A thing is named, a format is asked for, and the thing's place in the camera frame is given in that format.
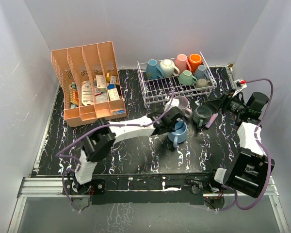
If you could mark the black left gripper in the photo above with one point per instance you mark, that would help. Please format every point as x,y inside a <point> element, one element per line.
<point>171,128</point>

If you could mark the teal green cup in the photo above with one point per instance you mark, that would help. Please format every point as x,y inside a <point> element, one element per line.
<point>187,78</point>

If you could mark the blue capped small bottle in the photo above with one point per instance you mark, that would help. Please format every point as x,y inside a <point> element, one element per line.
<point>118,112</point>

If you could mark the peach plastic file organizer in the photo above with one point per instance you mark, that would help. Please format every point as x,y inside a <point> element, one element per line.
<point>75,65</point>

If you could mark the white blister pack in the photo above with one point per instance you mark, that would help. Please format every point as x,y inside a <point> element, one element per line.
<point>87,93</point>

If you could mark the orange mug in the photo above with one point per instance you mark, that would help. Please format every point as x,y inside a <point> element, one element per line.
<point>195,60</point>

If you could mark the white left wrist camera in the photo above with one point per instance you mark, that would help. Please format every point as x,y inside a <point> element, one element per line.
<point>169,102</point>

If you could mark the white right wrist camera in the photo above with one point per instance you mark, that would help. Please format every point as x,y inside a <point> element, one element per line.
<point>240,86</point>

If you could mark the pink mug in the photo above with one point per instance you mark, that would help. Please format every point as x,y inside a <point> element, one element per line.
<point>182,63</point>

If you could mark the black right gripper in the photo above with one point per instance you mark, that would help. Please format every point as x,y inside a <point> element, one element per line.
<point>223,102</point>

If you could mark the yellow small box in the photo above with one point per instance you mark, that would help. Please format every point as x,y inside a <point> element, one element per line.
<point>108,78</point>

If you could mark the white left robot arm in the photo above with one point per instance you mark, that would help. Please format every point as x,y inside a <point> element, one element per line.
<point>96,144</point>

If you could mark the dark grey-green mug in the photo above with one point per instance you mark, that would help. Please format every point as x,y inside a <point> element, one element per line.
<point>202,115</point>

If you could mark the light blue mug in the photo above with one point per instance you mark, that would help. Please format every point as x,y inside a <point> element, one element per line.
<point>180,134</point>

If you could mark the orange medicine box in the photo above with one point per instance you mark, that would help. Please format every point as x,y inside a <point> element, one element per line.
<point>74,97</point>

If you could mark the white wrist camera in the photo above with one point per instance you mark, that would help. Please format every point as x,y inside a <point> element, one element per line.
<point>169,102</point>
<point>240,86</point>

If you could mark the grey-blue printed mug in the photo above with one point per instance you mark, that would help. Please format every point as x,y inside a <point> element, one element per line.
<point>201,72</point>

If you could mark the white mug blue handle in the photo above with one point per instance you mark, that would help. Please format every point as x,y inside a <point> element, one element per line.
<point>153,70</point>

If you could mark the white wire dish rack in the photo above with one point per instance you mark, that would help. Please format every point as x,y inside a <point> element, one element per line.
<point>155,91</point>

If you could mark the cream speckled mug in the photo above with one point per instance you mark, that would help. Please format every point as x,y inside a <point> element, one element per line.
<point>169,68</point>

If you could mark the blue round container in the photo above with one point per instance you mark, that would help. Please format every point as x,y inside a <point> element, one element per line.
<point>111,86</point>

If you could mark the olive grey small cup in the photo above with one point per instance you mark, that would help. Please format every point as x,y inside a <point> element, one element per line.
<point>202,83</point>

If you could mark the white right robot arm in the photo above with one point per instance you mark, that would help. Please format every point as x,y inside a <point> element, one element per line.
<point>248,172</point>

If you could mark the white red medicine box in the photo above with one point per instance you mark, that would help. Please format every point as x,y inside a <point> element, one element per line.
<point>101,82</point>

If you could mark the lavender wide mug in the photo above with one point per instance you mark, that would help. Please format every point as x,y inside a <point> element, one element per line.
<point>184,106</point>

